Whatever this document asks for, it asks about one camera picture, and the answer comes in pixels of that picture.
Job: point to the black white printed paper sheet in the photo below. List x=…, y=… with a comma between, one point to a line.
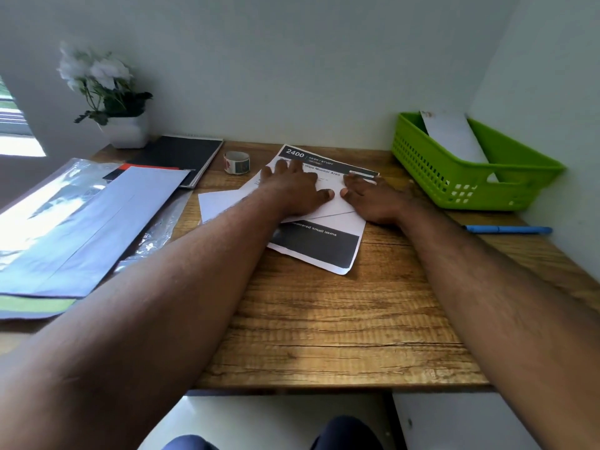
x=323, y=248

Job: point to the patterned tape roll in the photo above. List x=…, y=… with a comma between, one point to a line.
x=228, y=165

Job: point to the green plastic basket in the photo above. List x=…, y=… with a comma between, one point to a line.
x=422, y=178

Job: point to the black notebook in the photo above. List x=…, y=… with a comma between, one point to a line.
x=178, y=154

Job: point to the black table leg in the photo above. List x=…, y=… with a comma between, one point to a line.
x=396, y=426

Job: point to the grey window frame rail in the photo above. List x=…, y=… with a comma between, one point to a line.
x=14, y=121

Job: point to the white flower plant in pot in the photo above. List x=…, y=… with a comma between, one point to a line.
x=126, y=135

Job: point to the person's left hand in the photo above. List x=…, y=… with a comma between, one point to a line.
x=293, y=189

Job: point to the person's left leg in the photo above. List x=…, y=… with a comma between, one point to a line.
x=187, y=444

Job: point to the stack of white envelopes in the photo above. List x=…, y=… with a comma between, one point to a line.
x=94, y=238

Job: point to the person's right leg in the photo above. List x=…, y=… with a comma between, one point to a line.
x=347, y=435

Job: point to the person's right forearm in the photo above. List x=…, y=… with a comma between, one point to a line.
x=506, y=314

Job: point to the clear plastic wrapper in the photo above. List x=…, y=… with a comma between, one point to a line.
x=37, y=215

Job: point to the white paper envelope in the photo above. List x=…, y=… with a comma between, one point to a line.
x=454, y=135
x=220, y=203

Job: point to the person's leg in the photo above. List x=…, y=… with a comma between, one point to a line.
x=187, y=444
x=347, y=435

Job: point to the person's left forearm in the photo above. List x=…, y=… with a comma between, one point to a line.
x=131, y=323

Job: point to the blue pen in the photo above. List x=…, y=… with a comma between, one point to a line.
x=506, y=229

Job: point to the person's right hand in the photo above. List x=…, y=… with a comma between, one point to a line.
x=379, y=203

